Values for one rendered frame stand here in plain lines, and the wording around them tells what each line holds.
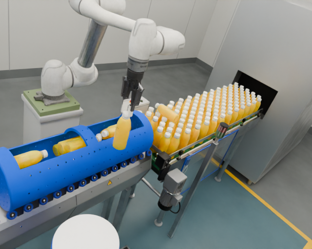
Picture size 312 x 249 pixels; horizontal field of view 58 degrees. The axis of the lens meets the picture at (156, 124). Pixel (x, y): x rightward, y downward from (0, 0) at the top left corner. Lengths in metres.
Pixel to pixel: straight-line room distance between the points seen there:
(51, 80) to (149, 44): 0.97
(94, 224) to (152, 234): 1.38
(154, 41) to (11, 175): 0.80
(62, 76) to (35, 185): 0.87
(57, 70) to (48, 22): 2.45
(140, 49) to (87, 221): 0.79
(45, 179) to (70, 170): 0.13
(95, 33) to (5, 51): 2.64
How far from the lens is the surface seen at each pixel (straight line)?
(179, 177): 1.97
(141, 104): 2.15
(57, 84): 2.00
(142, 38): 1.16
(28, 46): 4.40
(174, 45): 1.27
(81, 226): 1.35
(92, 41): 1.85
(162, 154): 1.87
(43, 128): 2.06
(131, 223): 2.71
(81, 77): 2.03
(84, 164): 1.46
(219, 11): 6.57
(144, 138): 1.70
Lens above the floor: 2.14
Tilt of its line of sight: 32 degrees down
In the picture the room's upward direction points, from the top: 18 degrees clockwise
